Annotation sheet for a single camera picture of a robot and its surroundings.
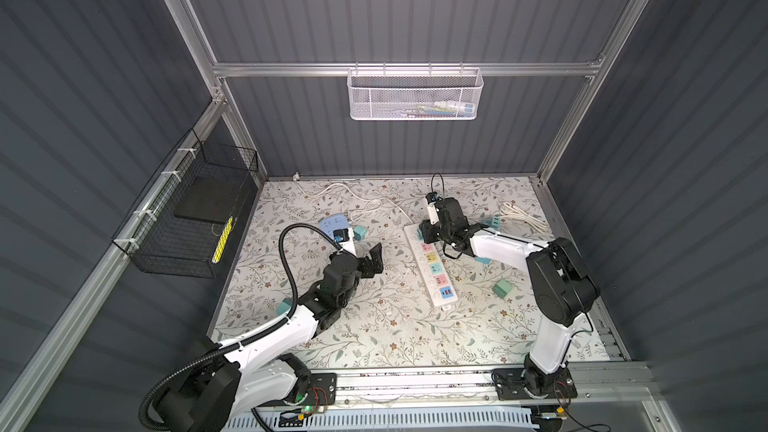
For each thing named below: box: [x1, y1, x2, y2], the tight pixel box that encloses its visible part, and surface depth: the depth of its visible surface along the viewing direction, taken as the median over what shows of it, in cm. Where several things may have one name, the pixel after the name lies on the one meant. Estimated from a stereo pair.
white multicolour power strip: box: [403, 223, 459, 307], surface depth 93 cm
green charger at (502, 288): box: [492, 279, 513, 299], surface depth 90 cm
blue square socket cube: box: [320, 214, 349, 239], surface depth 107 cm
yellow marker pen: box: [212, 216, 234, 264], surface depth 70 cm
